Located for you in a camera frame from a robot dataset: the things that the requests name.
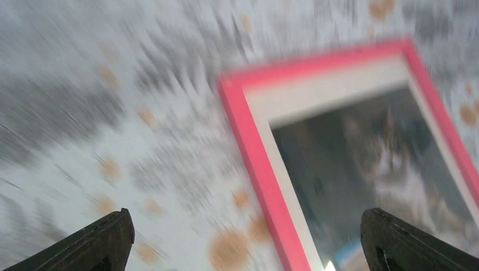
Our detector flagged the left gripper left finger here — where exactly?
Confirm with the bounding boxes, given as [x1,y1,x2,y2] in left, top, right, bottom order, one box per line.
[5,208,135,271]

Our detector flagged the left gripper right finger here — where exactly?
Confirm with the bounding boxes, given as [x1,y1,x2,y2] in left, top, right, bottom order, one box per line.
[360,208,478,271]

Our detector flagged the pink wooden picture frame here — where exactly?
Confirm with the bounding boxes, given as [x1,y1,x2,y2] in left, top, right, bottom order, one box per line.
[220,38,478,270]

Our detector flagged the floral patterned table mat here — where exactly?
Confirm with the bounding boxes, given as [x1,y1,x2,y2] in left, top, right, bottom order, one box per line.
[1,1,478,270]

